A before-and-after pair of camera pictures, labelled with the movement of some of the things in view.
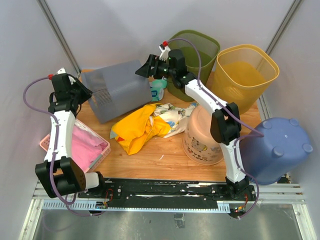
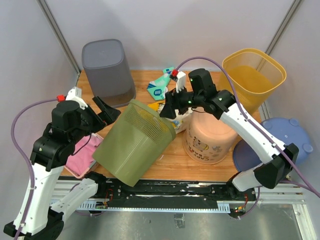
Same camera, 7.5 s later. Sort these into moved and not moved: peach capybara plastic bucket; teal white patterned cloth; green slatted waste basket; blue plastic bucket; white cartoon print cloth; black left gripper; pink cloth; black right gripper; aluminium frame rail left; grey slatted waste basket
Moved: grey slatted waste basket; black left gripper; green slatted waste basket; black right gripper
Not moved: pink cloth; blue plastic bucket; white cartoon print cloth; teal white patterned cloth; aluminium frame rail left; peach capybara plastic bucket
